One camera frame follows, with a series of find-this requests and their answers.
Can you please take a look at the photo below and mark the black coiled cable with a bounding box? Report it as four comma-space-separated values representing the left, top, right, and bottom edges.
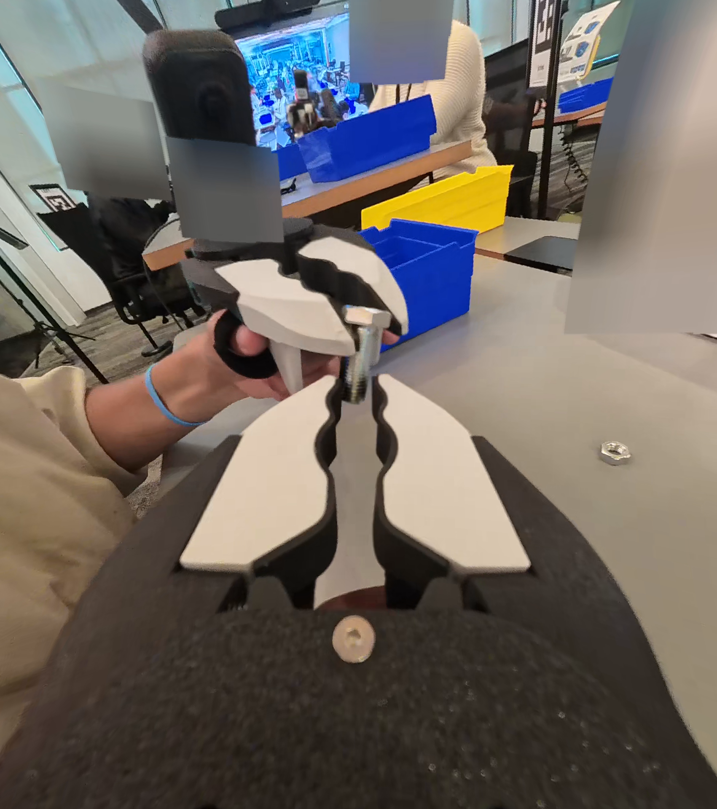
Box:
561, 123, 590, 187

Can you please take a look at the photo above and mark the blue divided storage bin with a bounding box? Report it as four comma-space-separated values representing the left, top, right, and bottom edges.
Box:
358, 218, 479, 339

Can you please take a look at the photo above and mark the tall marker sign stand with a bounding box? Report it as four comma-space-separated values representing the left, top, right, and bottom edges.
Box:
526, 0, 568, 219

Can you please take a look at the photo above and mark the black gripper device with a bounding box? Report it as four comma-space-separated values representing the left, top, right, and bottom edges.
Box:
285, 66, 346, 137

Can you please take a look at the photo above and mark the wall television screen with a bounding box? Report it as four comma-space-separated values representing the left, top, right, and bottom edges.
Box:
232, 6, 372, 149

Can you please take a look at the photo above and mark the person's left hand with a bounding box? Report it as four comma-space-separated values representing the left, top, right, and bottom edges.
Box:
159, 313, 340, 424

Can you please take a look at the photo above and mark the yellow storage bin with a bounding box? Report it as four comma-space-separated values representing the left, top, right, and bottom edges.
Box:
361, 166, 514, 235

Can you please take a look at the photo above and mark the grey wood-edged table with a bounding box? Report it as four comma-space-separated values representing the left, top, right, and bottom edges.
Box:
475, 215, 580, 276

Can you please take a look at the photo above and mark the wooden instruction board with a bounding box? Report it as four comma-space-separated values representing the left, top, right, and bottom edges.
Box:
561, 0, 618, 83

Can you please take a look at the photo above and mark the person's left forearm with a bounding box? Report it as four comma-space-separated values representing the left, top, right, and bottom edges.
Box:
83, 365, 172, 471

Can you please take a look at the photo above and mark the long blue storage bin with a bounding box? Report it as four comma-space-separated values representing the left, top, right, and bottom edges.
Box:
297, 95, 438, 184

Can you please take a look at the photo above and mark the black office chair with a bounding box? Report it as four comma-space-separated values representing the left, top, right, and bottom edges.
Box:
481, 82, 539, 219
36, 205, 207, 358

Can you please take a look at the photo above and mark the black white marker tag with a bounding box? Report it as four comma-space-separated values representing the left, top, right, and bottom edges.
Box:
28, 183, 78, 216

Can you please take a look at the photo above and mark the black diagonal beam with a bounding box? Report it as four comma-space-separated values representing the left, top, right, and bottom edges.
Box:
115, 0, 166, 32

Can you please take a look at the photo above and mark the black video bar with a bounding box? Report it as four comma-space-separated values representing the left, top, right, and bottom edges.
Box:
214, 0, 321, 29

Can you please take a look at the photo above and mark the blue wristband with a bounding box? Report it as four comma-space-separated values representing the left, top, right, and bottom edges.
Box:
145, 363, 209, 427

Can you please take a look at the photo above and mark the steel hex bolt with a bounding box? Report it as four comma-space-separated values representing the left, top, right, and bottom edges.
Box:
341, 305, 395, 405

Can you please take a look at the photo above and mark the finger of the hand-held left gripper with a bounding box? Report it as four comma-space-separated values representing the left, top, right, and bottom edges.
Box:
214, 258, 359, 396
298, 229, 411, 337

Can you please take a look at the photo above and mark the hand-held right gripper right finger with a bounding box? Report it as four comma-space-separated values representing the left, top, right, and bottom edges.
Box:
371, 374, 532, 611

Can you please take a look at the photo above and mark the black table panel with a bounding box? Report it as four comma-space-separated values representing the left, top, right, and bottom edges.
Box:
504, 235, 580, 276

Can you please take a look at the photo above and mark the black tripod light stand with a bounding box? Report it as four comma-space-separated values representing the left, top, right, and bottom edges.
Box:
0, 199, 109, 385

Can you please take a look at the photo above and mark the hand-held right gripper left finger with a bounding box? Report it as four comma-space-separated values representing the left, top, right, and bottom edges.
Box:
178, 376, 341, 611

